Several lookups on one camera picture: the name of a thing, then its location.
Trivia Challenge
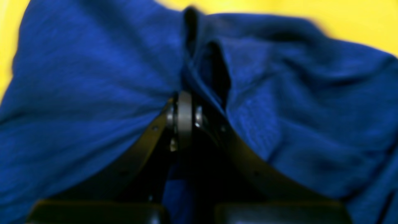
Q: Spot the yellow table cloth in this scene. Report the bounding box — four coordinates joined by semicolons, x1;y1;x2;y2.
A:
0;0;398;97

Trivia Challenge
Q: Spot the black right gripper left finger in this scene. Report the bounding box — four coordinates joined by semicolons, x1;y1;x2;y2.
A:
26;91;193;224

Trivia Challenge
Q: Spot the blue long-sleeve shirt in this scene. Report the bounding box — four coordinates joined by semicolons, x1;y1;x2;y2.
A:
1;0;397;224

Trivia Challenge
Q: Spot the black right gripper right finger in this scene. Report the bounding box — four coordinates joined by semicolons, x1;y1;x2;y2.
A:
193;100;352;224

